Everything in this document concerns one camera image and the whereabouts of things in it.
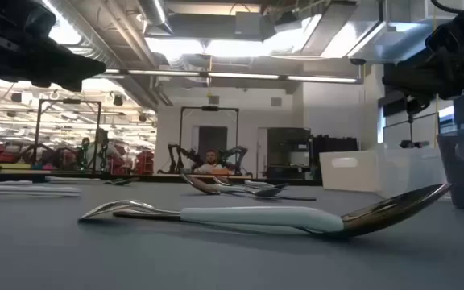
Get black cabinet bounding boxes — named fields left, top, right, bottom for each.
left=267, top=127, right=312, bottom=180

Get black pole stand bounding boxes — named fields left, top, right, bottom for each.
left=399, top=114, right=430, bottom=149

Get light blue handled spoon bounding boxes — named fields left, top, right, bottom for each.
left=113, top=183, right=454, bottom=239

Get seated person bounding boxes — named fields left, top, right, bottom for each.
left=193, top=149, right=230, bottom=175

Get clear plastic bin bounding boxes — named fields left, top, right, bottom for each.
left=376, top=147, right=447, bottom=199

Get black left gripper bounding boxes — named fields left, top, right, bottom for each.
left=0, top=0, right=107, bottom=92

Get long ceiling light strip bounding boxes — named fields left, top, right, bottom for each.
left=94, top=68, right=364, bottom=85

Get black robot station frame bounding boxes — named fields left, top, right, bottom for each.
left=178, top=106, right=240, bottom=175
left=33, top=98, right=103, bottom=174

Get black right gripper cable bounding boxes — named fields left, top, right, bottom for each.
left=430, top=0, right=464, bottom=15

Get black handled spoon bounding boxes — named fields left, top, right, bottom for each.
left=180, top=172, right=317, bottom=201

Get black table frame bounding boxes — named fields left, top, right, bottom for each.
left=0, top=172, right=321, bottom=187

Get silver spiral air duct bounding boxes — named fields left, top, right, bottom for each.
left=137, top=0, right=175, bottom=35

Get black storage crates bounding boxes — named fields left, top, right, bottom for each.
left=310, top=135, right=358, bottom=182

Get grey blue table mat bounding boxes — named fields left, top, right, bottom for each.
left=0, top=179, right=464, bottom=290

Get red tool chest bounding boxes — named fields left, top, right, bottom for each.
left=106, top=155, right=126, bottom=175
left=135, top=150, right=155, bottom=176

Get all silver spoon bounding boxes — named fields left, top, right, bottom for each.
left=243, top=179, right=290, bottom=190
left=211, top=176, right=284, bottom=198

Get light blue handled fork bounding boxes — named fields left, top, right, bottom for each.
left=77, top=199, right=345, bottom=237

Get wooden background table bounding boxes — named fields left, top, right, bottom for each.
left=157, top=172, right=254, bottom=180

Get white plastic bin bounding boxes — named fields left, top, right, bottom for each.
left=319, top=149, right=381, bottom=193

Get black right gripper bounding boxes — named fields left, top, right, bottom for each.
left=383, top=11, right=464, bottom=116

